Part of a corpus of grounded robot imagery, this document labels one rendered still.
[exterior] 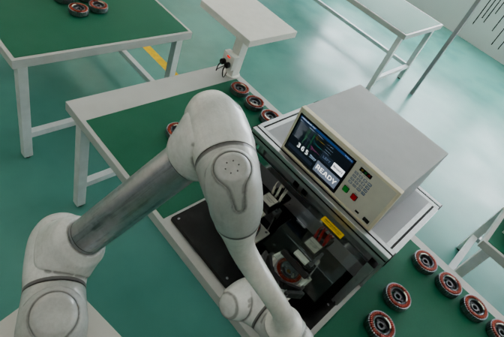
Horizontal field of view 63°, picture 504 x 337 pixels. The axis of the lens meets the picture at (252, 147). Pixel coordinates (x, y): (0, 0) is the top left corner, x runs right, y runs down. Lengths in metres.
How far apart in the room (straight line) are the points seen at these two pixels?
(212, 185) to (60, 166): 2.11
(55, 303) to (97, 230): 0.18
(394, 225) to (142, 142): 1.12
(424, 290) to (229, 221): 1.35
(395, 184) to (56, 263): 0.98
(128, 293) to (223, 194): 1.64
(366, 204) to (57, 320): 0.95
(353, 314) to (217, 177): 1.12
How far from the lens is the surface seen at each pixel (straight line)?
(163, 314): 2.30
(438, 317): 1.97
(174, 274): 2.41
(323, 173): 1.47
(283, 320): 1.12
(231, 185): 0.72
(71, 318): 1.09
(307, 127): 1.44
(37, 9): 2.72
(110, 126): 1.96
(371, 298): 1.81
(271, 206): 1.61
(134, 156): 1.85
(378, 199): 1.39
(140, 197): 0.98
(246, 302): 1.23
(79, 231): 1.12
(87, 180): 2.46
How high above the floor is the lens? 2.09
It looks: 41 degrees down
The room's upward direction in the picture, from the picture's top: 24 degrees clockwise
